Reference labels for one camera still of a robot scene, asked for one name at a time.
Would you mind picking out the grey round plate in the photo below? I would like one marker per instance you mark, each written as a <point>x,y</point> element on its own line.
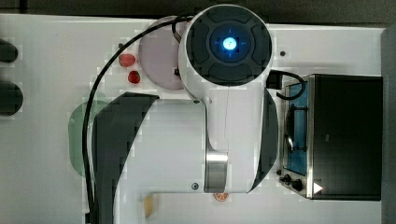
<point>158,57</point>

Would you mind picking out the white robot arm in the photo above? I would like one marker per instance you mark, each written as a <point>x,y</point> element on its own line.
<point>221,138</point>

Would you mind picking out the orange slice toy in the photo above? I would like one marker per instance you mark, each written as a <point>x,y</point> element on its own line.
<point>221,197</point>

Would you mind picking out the black cylinder upper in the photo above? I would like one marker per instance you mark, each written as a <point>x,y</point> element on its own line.
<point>8,52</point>

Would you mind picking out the black cylinder lower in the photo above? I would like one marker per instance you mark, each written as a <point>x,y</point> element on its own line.
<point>11,98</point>

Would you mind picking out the black cylinder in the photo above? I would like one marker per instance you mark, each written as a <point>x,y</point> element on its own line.
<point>8,52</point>
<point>11,98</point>

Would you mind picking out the red strawberry toy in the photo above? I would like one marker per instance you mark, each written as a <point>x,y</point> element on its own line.
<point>134,77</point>

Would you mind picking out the green oval strainer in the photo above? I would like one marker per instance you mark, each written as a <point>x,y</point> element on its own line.
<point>75,124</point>

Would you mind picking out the pink strawberry toy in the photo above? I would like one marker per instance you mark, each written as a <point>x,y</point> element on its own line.
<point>126,60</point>

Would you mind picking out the black toaster oven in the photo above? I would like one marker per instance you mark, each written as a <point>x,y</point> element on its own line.
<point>332,138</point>

